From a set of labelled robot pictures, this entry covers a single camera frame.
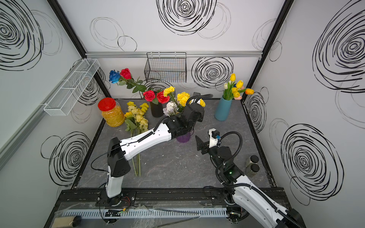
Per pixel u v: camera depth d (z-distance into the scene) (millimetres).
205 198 752
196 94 629
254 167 769
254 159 792
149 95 693
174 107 742
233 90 793
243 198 590
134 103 1101
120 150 469
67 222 642
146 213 771
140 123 987
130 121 989
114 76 711
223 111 986
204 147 672
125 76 726
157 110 1059
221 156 574
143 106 1121
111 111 936
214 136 632
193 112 535
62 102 724
